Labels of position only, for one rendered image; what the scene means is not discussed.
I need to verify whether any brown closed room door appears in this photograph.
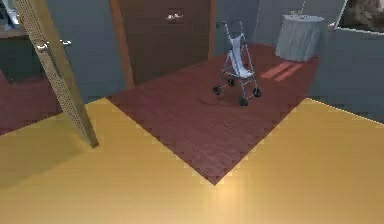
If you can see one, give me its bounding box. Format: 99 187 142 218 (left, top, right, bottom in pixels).
109 0 217 90

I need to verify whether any silver handle on brown door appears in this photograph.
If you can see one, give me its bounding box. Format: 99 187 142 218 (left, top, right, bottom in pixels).
166 12 185 22

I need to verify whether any white folding stroller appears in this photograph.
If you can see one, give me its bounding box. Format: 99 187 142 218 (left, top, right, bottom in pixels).
212 19 262 108

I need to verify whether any framed brown picture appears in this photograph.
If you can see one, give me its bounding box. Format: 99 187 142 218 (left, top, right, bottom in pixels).
334 0 384 34

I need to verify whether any small pale item on table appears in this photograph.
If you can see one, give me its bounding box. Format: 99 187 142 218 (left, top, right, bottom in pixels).
289 0 308 18

